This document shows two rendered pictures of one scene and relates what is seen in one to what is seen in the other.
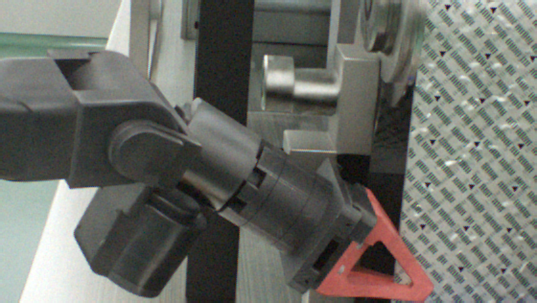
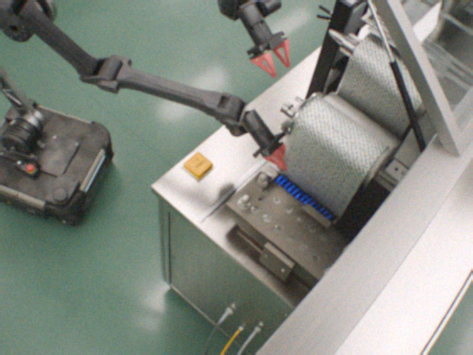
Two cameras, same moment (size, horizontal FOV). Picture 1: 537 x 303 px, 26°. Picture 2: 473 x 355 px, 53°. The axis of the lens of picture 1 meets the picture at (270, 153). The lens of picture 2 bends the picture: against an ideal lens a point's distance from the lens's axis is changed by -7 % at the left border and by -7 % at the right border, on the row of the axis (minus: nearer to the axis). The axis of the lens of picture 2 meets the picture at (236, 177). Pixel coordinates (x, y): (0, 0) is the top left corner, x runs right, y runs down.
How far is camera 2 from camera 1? 108 cm
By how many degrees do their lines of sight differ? 48
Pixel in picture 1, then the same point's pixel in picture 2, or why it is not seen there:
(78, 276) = (283, 91)
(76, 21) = not seen: outside the picture
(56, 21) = not seen: outside the picture
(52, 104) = (210, 108)
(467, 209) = (296, 162)
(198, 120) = (247, 117)
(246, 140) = (256, 125)
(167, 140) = (230, 123)
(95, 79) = (225, 103)
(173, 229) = (239, 131)
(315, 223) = (263, 147)
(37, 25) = not seen: outside the picture
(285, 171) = (261, 134)
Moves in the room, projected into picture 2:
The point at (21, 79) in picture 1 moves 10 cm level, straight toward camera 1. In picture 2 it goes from (210, 99) to (189, 121)
